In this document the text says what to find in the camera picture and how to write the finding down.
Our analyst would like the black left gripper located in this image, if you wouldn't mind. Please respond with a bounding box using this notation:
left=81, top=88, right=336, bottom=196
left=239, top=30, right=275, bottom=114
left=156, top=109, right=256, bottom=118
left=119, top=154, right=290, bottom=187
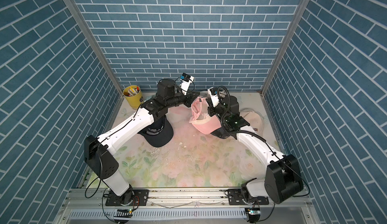
left=164, top=89, right=200, bottom=109

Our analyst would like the black cap with mesh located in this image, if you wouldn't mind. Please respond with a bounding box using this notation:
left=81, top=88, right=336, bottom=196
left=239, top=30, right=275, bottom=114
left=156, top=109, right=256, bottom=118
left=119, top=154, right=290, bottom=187
left=211, top=128, right=236, bottom=139

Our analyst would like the aluminium front rail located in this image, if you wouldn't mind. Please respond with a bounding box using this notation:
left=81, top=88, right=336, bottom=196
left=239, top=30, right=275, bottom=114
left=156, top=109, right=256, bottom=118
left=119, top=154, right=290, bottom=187
left=54, top=187, right=319, bottom=224

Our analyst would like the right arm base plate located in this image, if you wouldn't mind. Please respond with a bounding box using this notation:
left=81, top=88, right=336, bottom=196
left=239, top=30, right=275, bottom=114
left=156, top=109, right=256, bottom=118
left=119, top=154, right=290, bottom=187
left=224, top=188, right=269, bottom=205

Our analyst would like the beige baseball cap with text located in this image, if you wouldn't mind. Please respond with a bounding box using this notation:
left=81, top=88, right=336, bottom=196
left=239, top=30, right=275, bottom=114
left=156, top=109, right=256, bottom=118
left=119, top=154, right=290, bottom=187
left=240, top=109, right=265, bottom=136

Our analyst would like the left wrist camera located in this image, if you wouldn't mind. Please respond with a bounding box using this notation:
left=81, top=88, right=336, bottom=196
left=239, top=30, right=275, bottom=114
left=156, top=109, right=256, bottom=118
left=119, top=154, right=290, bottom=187
left=179, top=73, right=194, bottom=95

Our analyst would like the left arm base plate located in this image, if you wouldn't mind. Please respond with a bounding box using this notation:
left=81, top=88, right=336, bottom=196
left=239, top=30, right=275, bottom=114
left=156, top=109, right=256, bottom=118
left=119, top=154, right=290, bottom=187
left=104, top=189, right=149, bottom=207

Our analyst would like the black baseball cap left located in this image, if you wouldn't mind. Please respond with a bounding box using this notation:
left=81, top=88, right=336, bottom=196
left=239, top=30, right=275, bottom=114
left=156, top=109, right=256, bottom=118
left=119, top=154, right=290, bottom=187
left=139, top=116, right=174, bottom=148

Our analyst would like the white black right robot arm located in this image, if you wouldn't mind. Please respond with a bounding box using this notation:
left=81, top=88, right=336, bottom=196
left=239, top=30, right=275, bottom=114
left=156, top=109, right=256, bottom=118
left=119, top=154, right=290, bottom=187
left=206, top=95, right=304, bottom=204

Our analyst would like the yellow pen holder cup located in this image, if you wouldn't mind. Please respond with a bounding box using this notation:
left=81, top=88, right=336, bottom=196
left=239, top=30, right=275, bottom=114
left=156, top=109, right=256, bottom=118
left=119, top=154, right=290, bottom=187
left=123, top=85, right=144, bottom=110

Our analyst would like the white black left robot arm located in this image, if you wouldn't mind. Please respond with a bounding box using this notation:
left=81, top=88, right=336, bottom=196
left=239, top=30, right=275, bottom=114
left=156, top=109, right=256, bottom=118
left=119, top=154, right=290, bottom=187
left=84, top=74, right=200, bottom=205

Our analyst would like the pink baseball cap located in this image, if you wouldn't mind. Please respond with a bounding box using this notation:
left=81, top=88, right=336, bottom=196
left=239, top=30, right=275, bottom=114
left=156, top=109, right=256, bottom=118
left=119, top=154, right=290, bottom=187
left=189, top=96, right=221, bottom=134

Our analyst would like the cream cap at back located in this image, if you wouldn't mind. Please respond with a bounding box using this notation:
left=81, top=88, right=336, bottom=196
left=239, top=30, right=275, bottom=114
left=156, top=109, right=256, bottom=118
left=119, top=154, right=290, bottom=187
left=200, top=89, right=211, bottom=98

